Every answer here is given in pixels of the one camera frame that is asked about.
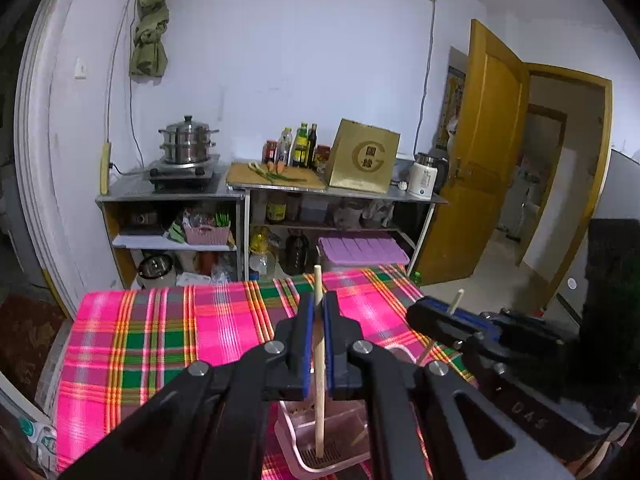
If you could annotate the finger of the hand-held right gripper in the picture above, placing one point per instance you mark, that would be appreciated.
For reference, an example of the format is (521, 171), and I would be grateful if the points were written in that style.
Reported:
(487, 325)
(435, 324)

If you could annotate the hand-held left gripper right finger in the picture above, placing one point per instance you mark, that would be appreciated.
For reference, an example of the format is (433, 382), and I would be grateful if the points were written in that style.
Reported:
(328, 340)

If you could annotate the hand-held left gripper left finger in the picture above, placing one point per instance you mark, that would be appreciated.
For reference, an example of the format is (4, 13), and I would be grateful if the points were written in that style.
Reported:
(309, 332)

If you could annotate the wooden chopstick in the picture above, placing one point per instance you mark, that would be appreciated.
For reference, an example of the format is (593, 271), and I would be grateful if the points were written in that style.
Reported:
(319, 425)
(456, 302)

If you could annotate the pink plastic utensil basket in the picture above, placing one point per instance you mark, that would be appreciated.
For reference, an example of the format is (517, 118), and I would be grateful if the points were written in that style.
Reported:
(300, 440)

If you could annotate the small green bottle cap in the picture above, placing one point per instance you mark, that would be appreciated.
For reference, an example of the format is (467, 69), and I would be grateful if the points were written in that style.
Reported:
(415, 277)

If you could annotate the large dark bottle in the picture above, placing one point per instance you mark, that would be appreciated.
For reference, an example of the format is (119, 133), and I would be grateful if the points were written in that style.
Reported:
(295, 255)

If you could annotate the large yellow oil bottle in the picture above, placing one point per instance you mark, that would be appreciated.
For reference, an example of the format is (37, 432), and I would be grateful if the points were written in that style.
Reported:
(261, 255)

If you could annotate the purple storage box lid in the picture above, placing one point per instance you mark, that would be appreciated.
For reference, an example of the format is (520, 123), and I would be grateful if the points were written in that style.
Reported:
(362, 251)

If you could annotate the yellow jar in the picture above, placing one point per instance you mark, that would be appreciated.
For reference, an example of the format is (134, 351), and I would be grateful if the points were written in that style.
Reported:
(275, 210)

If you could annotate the small pink woven basket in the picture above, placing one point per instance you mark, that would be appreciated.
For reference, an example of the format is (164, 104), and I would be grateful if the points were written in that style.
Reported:
(207, 235)

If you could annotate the metal shelf with cutting board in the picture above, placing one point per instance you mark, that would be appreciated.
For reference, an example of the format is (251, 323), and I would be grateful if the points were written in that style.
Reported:
(350, 196)

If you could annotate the white electric kettle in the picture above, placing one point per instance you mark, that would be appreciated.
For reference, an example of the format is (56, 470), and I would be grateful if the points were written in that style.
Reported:
(422, 177)

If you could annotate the pink green plaid cloth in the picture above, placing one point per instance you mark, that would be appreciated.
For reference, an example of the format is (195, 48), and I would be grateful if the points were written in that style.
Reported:
(150, 340)

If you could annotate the green onion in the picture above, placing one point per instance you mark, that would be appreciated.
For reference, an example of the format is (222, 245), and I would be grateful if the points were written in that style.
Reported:
(274, 177)

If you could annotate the steel rice cooker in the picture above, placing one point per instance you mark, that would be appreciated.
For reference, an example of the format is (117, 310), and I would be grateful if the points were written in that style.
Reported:
(156, 271)

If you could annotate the yellow wooden door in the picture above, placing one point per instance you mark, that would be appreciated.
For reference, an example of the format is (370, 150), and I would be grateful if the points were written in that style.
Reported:
(480, 160)

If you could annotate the wooden cutting board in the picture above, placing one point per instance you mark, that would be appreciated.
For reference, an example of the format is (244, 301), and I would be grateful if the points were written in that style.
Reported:
(247, 179)

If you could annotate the orange carrot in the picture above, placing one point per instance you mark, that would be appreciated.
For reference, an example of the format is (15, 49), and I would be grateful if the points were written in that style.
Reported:
(280, 166)

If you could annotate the red seasoning packet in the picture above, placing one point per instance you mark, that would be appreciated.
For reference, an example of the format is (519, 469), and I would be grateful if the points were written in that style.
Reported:
(322, 157)

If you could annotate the gold cardboard box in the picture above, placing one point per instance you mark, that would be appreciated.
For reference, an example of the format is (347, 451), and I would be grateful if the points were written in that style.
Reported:
(360, 160)

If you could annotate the red sauce jar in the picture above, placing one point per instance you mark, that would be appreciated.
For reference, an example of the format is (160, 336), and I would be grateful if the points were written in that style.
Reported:
(270, 152)

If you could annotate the dark glass bottle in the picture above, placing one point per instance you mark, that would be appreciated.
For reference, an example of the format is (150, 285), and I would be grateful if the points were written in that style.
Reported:
(313, 147)

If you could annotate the green yellow oil bottle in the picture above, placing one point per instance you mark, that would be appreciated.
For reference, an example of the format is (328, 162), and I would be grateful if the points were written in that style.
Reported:
(300, 147)

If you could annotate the clear plastic bottle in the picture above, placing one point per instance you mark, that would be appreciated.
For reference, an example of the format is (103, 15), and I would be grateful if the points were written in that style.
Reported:
(284, 147)

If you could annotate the grey panel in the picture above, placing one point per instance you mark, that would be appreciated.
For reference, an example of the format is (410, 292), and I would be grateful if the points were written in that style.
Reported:
(620, 185)

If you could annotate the black induction cooker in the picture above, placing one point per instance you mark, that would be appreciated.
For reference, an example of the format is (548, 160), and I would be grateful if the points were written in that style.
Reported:
(180, 176)

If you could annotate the stainless steel steamer pot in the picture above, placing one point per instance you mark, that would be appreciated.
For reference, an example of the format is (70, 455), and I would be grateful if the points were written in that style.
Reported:
(187, 142)

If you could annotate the metal shelf with stove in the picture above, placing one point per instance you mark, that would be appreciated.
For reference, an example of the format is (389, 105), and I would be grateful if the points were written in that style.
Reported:
(130, 187)

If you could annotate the yellowed power strip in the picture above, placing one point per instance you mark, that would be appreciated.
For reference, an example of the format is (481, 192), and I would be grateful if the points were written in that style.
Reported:
(105, 170)

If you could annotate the green hanging cloth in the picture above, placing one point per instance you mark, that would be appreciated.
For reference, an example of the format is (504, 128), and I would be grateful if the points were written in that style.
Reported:
(147, 50)

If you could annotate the yellow door frame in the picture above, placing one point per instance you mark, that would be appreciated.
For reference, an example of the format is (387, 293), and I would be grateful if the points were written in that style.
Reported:
(607, 160)

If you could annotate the wall calendar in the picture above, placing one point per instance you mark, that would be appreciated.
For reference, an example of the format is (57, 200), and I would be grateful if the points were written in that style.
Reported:
(452, 95)

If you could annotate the white wall switch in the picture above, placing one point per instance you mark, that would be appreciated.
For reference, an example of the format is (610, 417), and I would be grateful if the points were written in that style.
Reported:
(80, 68)

